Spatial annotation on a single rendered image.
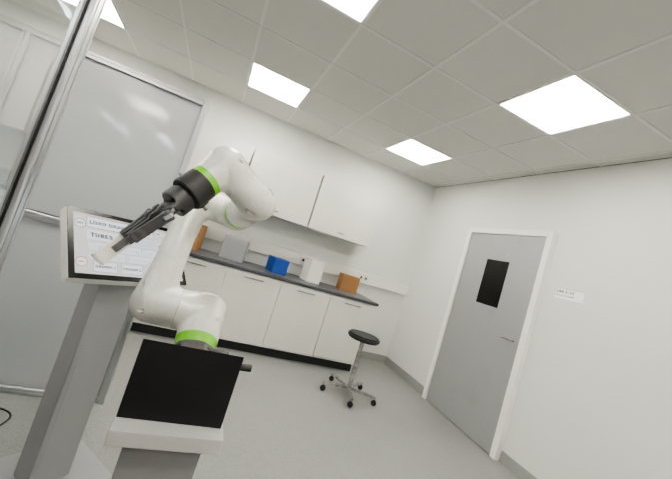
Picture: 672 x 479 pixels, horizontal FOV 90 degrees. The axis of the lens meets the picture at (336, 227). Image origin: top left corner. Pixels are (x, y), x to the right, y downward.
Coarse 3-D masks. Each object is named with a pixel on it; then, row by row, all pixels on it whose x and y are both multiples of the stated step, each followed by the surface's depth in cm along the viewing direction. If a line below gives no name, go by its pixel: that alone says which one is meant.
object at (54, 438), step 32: (96, 288) 142; (128, 288) 153; (96, 320) 144; (64, 352) 143; (96, 352) 147; (64, 384) 139; (96, 384) 150; (64, 416) 142; (32, 448) 139; (64, 448) 145
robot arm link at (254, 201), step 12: (252, 180) 91; (240, 192) 90; (252, 192) 90; (264, 192) 92; (228, 204) 121; (240, 204) 91; (252, 204) 90; (264, 204) 91; (276, 204) 97; (228, 216) 120; (240, 216) 105; (252, 216) 92; (264, 216) 93
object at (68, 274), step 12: (60, 216) 133; (72, 216) 132; (108, 216) 146; (72, 228) 130; (72, 240) 128; (72, 252) 126; (72, 264) 124; (72, 276) 123; (84, 276) 126; (96, 276) 130; (108, 276) 134; (120, 276) 139
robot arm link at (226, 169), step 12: (216, 156) 88; (228, 156) 88; (240, 156) 92; (192, 168) 86; (204, 168) 85; (216, 168) 86; (228, 168) 88; (240, 168) 90; (216, 180) 86; (228, 180) 89; (240, 180) 89; (216, 192) 88; (228, 192) 91
